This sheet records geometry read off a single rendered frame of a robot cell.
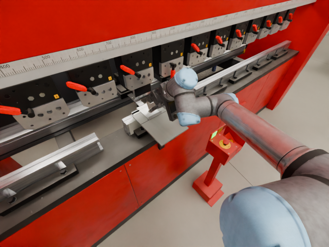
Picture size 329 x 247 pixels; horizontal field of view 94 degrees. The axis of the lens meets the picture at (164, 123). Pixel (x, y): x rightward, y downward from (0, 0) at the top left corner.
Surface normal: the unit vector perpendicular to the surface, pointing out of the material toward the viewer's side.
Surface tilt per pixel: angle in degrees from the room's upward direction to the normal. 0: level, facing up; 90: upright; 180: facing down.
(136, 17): 90
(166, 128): 0
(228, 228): 83
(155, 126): 0
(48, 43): 90
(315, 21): 90
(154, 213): 0
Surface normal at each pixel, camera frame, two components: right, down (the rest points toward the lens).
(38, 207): 0.00, -0.70
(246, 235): -0.98, 0.04
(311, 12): -0.78, 0.44
